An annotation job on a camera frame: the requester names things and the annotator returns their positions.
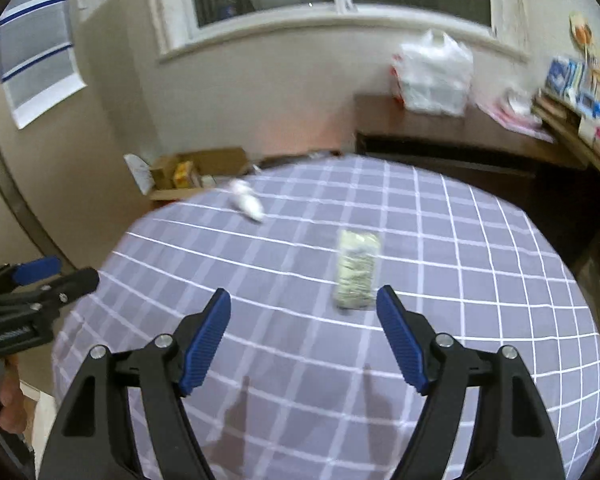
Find person's left hand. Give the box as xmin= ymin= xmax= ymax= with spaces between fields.
xmin=0 ymin=354 xmax=27 ymax=434

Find small white green packet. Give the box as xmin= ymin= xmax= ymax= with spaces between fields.
xmin=334 ymin=230 xmax=381 ymax=310

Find white framed window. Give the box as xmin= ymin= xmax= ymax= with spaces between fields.
xmin=144 ymin=0 xmax=531 ymax=65

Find small white bottle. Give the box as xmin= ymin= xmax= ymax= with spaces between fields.
xmin=230 ymin=179 xmax=265 ymax=223

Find yellow small box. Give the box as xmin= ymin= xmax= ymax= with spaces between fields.
xmin=172 ymin=160 xmax=197 ymax=188

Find red cardboard box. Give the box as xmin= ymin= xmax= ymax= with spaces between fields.
xmin=124 ymin=148 xmax=251 ymax=209

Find stacked white bowls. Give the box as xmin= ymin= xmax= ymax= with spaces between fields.
xmin=503 ymin=88 xmax=532 ymax=116

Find dark wooden cabinet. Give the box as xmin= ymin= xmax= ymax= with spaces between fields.
xmin=354 ymin=94 xmax=600 ymax=266

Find grey checked tablecloth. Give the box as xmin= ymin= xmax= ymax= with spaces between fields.
xmin=50 ymin=154 xmax=600 ymax=480

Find white plastic bag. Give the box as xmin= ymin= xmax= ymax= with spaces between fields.
xmin=390 ymin=29 xmax=474 ymax=117

